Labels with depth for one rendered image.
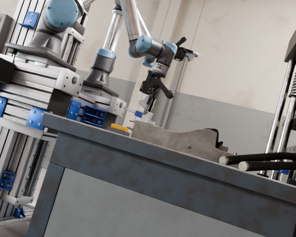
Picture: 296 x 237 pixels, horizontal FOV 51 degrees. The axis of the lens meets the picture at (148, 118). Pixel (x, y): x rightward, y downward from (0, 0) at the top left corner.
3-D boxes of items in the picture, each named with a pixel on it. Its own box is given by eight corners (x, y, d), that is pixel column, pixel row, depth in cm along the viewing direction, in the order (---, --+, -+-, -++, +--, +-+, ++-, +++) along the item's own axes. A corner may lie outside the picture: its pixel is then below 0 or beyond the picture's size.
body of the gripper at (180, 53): (182, 62, 208) (165, 56, 207) (185, 49, 208) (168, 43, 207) (183, 60, 201) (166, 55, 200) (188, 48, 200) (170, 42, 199)
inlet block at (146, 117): (122, 113, 152) (127, 103, 152) (126, 114, 157) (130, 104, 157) (146, 123, 149) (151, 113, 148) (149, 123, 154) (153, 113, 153)
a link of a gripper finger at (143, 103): (135, 111, 150) (143, 94, 151) (145, 115, 149) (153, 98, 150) (133, 109, 147) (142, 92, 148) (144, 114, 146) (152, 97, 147)
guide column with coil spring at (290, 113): (256, 231, 205) (304, 47, 215) (255, 229, 210) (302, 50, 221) (264, 234, 204) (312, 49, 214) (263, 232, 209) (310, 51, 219)
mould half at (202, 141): (129, 138, 143) (138, 110, 144) (143, 142, 168) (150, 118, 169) (238, 170, 131) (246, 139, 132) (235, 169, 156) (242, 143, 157)
